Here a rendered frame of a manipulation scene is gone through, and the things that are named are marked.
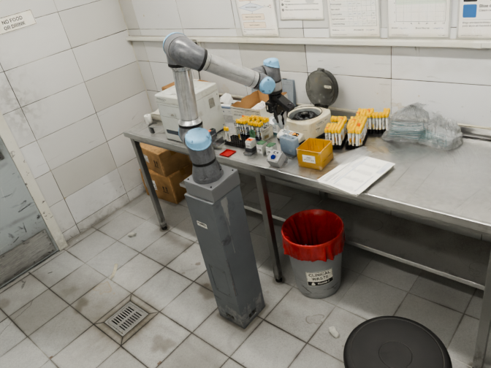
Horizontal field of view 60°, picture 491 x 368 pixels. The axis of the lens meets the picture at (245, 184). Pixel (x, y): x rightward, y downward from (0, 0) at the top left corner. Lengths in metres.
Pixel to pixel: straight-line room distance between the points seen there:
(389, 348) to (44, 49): 2.93
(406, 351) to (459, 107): 1.25
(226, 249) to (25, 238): 1.86
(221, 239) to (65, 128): 1.88
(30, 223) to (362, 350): 2.66
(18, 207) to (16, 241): 0.26
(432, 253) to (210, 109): 1.51
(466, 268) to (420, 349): 0.94
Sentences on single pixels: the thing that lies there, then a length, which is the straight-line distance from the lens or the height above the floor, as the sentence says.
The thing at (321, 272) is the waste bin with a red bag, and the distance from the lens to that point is 2.48.
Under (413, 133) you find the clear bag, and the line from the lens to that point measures 2.29.
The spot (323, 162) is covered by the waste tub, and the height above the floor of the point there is 0.91.
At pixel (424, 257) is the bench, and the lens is 2.52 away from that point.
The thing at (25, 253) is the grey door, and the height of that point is 0.15.
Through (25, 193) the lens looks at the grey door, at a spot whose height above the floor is 0.57.
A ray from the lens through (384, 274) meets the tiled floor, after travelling 2.79.
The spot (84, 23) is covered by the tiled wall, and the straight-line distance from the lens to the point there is 3.64.
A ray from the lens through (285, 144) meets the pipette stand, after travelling 2.25.
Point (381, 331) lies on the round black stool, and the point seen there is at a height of 0.65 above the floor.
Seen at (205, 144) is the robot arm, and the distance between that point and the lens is 1.94.
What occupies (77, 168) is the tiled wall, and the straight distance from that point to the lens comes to 3.70.
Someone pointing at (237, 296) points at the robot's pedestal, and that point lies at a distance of 2.39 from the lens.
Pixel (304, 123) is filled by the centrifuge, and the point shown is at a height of 0.99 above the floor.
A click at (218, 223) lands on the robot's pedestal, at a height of 0.75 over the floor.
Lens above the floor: 1.94
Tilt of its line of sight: 31 degrees down
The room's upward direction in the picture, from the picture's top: 12 degrees counter-clockwise
